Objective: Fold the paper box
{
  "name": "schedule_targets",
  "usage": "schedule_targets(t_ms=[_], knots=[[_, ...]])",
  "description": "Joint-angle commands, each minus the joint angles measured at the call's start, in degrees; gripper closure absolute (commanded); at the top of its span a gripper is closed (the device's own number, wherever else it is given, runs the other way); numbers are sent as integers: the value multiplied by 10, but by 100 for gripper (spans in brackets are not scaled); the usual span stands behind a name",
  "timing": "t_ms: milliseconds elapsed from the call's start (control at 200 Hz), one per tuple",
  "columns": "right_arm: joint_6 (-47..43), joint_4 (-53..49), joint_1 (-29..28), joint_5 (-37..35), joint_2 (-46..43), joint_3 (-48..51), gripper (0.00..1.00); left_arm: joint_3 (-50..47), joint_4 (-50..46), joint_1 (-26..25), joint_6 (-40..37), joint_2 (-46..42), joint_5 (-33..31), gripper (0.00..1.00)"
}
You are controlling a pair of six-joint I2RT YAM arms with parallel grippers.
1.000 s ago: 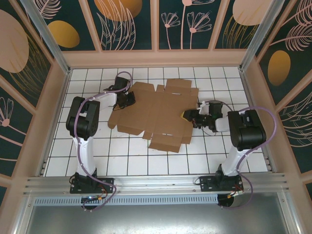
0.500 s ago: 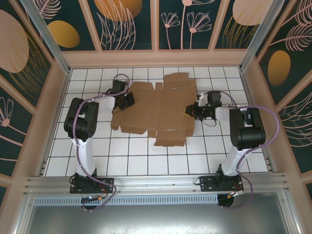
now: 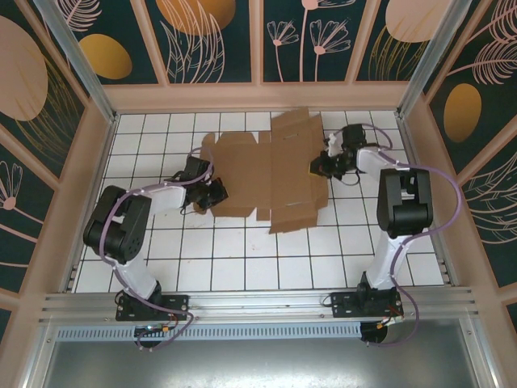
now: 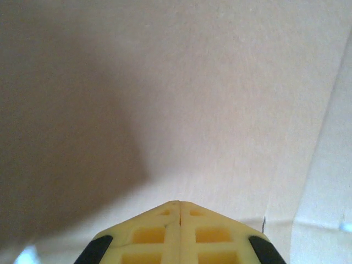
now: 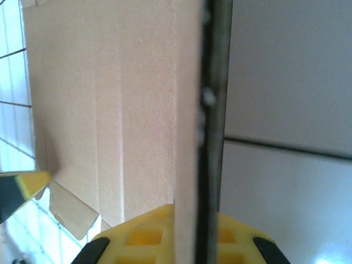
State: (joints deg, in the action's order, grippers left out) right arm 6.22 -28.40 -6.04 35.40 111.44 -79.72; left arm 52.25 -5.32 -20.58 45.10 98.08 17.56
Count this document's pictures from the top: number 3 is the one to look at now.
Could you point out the brown cardboard box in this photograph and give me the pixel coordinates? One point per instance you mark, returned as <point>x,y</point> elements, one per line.
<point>262,178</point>

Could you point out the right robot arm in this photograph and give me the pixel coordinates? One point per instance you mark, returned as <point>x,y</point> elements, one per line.
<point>404,202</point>

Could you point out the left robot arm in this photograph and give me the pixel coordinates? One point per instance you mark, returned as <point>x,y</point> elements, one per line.
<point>117,226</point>

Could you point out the grey metal sheet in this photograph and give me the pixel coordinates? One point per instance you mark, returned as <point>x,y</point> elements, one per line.
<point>258,363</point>

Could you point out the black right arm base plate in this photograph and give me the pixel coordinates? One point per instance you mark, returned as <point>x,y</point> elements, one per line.
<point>343,303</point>

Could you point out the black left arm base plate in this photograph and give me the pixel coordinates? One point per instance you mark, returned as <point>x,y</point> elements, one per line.
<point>177,305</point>

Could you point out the aluminium frame post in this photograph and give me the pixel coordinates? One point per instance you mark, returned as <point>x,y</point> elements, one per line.
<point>72,56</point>
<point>436,52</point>

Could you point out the aluminium mounting rail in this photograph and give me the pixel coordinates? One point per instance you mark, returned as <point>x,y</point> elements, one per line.
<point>258,301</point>

